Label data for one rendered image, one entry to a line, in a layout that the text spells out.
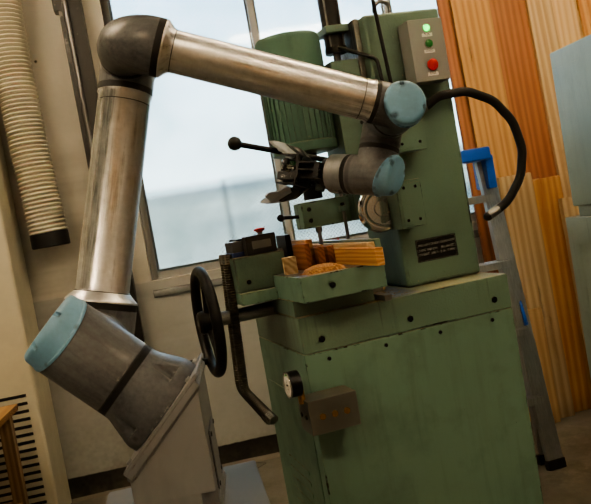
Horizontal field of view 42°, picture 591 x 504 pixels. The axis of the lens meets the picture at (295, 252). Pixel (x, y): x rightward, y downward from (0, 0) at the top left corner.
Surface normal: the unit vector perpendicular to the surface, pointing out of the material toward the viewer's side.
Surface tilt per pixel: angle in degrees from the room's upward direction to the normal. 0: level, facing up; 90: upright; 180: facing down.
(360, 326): 90
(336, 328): 90
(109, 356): 72
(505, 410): 90
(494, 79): 87
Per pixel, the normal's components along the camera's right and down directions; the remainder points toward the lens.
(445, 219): 0.29, 0.00
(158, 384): 0.07, -0.57
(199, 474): 0.07, 0.04
